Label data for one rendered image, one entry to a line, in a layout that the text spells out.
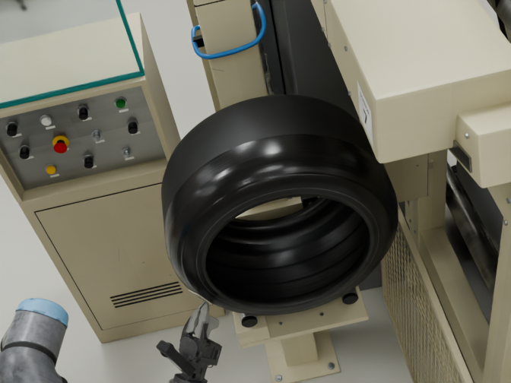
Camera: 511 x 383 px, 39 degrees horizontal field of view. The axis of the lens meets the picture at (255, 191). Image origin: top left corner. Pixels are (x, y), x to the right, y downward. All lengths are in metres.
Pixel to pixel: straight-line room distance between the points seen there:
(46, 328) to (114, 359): 1.54
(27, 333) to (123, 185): 0.99
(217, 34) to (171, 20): 3.17
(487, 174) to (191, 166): 0.73
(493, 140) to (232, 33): 0.81
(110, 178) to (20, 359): 1.05
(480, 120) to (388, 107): 0.15
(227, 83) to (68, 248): 1.11
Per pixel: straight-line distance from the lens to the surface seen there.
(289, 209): 2.16
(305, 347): 2.82
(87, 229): 2.63
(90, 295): 2.92
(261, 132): 1.61
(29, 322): 1.62
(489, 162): 1.18
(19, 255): 3.70
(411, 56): 1.24
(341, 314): 2.07
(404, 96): 1.17
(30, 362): 1.57
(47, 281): 3.52
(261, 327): 2.00
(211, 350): 1.87
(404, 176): 2.11
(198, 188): 1.60
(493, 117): 1.21
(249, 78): 1.85
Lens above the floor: 2.52
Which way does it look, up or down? 45 degrees down
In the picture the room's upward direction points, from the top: 13 degrees counter-clockwise
